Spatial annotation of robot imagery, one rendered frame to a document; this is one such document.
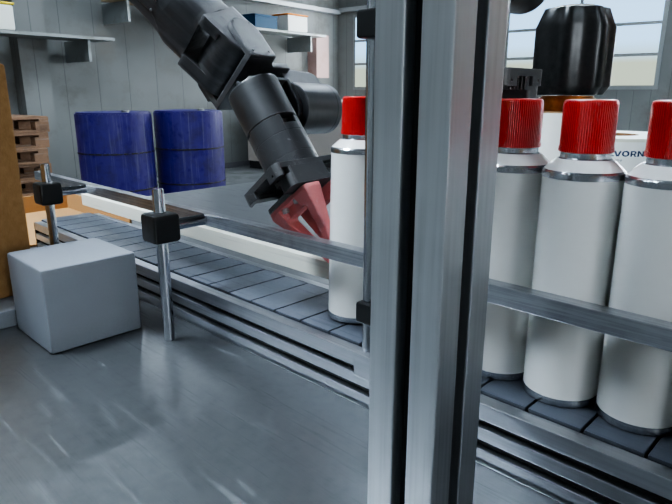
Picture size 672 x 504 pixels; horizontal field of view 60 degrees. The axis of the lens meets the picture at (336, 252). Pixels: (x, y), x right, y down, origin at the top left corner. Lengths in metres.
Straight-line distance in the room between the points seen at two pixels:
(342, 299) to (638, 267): 0.26
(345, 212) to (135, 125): 4.49
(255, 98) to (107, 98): 7.13
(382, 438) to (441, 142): 0.17
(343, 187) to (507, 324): 0.18
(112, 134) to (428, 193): 4.70
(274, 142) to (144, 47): 7.48
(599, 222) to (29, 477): 0.42
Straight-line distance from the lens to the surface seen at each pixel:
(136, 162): 4.99
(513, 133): 0.43
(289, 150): 0.59
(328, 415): 0.51
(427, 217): 0.28
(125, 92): 7.86
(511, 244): 0.43
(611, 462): 0.41
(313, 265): 0.64
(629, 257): 0.40
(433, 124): 0.27
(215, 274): 0.71
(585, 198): 0.40
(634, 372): 0.42
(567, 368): 0.43
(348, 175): 0.52
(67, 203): 1.47
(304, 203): 0.57
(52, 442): 0.52
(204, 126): 5.20
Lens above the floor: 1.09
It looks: 15 degrees down
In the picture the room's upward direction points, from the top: straight up
